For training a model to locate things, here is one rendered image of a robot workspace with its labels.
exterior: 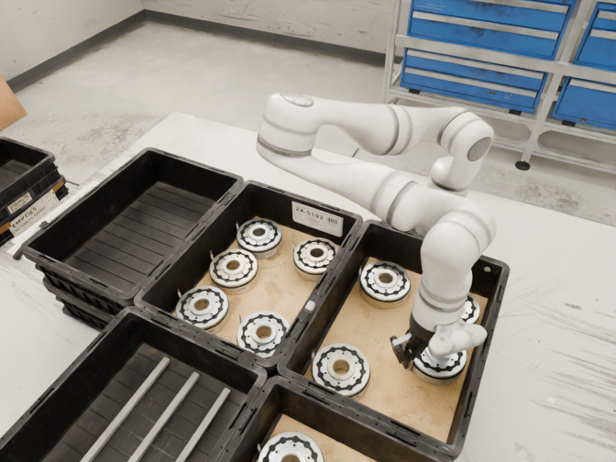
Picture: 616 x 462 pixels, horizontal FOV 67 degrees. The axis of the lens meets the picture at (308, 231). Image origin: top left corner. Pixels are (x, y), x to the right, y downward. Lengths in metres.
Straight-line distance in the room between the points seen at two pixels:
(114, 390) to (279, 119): 0.56
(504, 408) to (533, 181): 1.89
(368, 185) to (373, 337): 0.37
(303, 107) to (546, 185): 2.21
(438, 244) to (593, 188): 2.34
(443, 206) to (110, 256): 0.77
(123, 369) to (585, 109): 2.37
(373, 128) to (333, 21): 3.00
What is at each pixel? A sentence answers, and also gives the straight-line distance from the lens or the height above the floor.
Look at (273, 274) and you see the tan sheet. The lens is 1.02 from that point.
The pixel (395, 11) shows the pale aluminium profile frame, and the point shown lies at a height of 0.73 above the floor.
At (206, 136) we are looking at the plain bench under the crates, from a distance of 1.69.
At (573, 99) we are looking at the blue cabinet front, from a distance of 2.69.
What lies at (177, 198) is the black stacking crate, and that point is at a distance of 1.24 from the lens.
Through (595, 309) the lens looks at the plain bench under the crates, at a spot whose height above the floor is 0.70.
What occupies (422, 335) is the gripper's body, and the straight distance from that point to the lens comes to 0.77.
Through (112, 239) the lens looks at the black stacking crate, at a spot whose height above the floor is 0.83.
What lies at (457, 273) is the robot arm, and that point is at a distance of 0.62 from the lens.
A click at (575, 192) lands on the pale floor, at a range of 2.83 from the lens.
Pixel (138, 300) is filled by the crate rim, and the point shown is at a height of 0.93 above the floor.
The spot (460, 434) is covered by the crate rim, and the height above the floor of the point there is 0.93.
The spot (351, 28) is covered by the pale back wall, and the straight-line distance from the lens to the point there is 3.74.
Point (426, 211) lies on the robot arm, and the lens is 0.66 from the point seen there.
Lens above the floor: 1.61
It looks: 45 degrees down
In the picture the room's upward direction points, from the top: 1 degrees counter-clockwise
